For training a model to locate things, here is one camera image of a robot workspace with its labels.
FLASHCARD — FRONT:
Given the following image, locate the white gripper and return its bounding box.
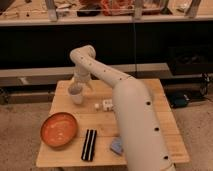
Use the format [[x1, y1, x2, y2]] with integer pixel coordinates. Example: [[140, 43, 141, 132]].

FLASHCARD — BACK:
[[68, 68, 93, 90]]

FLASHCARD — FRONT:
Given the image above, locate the white ceramic cup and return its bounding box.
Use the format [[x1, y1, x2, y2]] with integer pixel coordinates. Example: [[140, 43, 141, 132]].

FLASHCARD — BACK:
[[68, 86, 83, 105]]

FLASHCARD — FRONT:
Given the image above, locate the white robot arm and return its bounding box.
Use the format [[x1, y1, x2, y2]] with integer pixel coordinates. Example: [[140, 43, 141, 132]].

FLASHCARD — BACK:
[[70, 45, 176, 171]]

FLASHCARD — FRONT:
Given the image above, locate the orange bowl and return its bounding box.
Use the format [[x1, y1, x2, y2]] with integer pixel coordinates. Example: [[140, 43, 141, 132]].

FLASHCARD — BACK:
[[40, 112, 78, 148]]

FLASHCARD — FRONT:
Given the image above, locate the black striped rectangular block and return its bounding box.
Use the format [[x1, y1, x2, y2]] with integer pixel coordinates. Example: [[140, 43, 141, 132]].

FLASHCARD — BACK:
[[81, 130, 97, 161]]

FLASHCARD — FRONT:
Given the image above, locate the wooden table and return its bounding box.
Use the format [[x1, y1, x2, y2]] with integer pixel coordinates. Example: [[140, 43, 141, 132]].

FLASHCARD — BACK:
[[36, 79, 190, 168]]

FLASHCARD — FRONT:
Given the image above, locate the blue sponge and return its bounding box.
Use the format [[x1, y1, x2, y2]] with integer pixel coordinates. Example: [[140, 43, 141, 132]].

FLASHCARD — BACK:
[[110, 137, 123, 155]]

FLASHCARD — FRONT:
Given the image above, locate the black device on floor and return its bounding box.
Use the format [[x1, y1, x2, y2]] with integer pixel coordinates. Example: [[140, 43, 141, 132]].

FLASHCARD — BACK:
[[167, 92, 189, 108]]

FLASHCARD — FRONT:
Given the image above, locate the metal shelf rack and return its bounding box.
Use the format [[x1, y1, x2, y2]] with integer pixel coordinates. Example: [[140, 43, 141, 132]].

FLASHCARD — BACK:
[[0, 0, 213, 87]]

